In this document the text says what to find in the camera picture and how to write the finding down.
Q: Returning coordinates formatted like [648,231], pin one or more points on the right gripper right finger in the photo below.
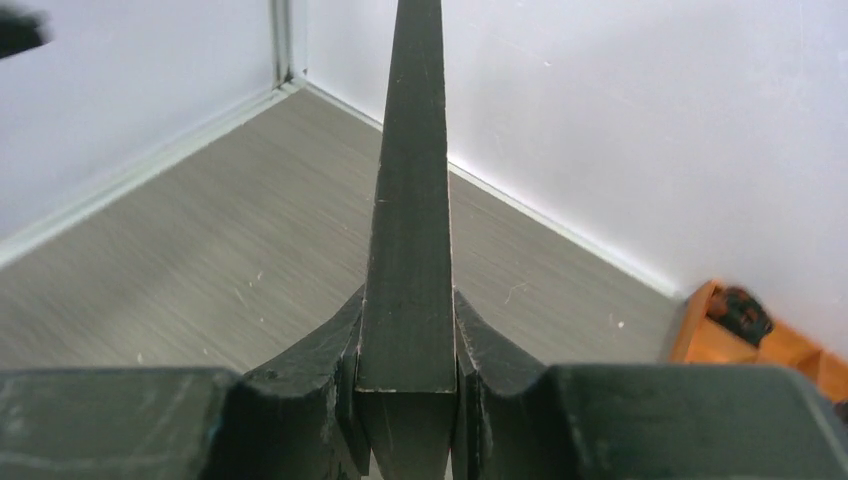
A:
[521,419]

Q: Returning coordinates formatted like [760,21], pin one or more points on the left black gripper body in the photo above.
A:
[22,30]

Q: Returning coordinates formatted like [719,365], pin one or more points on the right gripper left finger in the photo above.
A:
[277,421]

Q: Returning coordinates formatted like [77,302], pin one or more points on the wooden picture frame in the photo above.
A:
[406,383]

